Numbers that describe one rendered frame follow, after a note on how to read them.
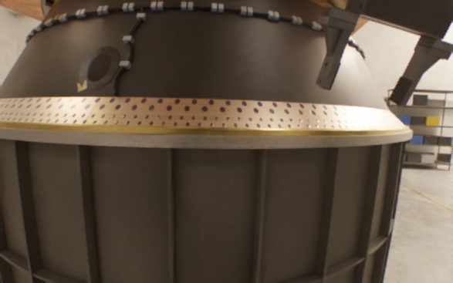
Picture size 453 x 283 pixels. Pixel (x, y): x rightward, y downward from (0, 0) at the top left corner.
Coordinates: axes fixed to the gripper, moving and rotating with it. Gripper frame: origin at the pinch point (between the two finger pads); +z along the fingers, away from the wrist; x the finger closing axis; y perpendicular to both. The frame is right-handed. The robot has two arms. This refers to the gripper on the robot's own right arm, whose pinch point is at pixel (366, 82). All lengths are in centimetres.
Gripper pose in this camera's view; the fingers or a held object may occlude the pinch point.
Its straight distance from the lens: 40.5
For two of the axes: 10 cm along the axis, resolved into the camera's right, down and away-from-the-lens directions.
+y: 0.4, 5.1, -8.6
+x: 9.8, 1.4, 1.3
